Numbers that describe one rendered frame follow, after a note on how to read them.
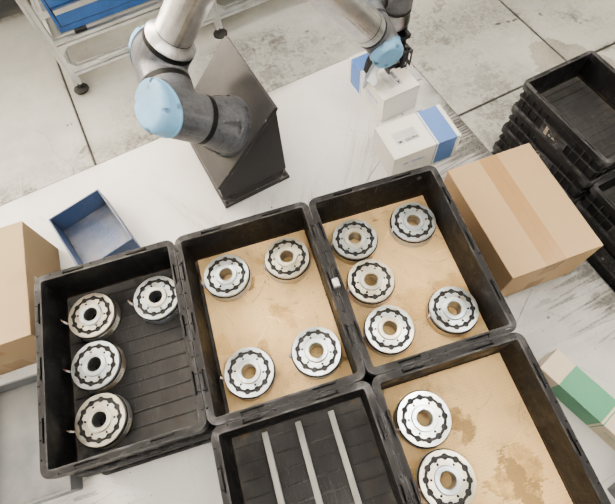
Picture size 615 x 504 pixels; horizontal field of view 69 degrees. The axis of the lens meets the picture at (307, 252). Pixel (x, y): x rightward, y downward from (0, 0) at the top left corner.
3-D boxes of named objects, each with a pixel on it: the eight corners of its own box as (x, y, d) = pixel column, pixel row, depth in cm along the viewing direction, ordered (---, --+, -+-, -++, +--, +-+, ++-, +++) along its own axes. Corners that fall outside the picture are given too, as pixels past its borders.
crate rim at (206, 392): (176, 242, 99) (173, 237, 97) (306, 205, 101) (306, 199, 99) (212, 429, 82) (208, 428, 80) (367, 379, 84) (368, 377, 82)
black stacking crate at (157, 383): (65, 297, 105) (36, 279, 95) (188, 261, 107) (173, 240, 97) (76, 478, 88) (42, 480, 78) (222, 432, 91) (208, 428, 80)
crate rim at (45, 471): (40, 281, 97) (33, 277, 94) (176, 242, 99) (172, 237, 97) (47, 481, 80) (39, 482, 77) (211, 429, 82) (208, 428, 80)
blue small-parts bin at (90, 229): (62, 231, 126) (47, 219, 119) (109, 201, 129) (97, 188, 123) (94, 282, 118) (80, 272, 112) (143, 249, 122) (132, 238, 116)
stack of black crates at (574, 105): (483, 161, 194) (522, 81, 153) (539, 133, 198) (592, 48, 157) (545, 233, 178) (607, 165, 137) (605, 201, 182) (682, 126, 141)
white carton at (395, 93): (348, 80, 144) (349, 57, 136) (380, 66, 145) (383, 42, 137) (381, 122, 136) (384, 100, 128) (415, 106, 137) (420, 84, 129)
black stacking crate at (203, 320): (190, 261, 107) (174, 239, 97) (308, 226, 109) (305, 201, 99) (224, 431, 91) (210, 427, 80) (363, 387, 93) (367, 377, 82)
